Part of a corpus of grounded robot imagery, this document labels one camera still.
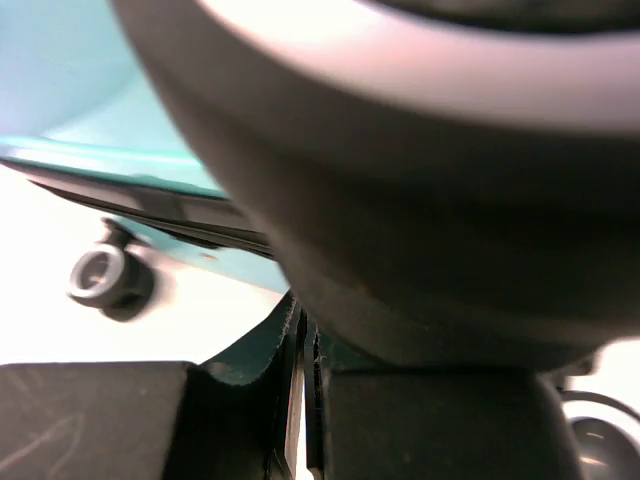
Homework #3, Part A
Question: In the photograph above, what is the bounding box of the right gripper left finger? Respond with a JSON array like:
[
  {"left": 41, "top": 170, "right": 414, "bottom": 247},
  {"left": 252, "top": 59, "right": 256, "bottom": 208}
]
[{"left": 1, "top": 296, "right": 305, "bottom": 479}]

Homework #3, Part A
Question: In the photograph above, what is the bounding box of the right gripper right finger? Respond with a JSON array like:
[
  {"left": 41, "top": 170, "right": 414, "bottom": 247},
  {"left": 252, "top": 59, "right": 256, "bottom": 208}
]
[{"left": 305, "top": 324, "right": 585, "bottom": 479}]

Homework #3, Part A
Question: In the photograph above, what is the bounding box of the pink and teal suitcase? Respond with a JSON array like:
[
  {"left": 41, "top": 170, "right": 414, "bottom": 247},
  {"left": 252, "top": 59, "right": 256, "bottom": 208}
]
[{"left": 0, "top": 0, "right": 640, "bottom": 480}]

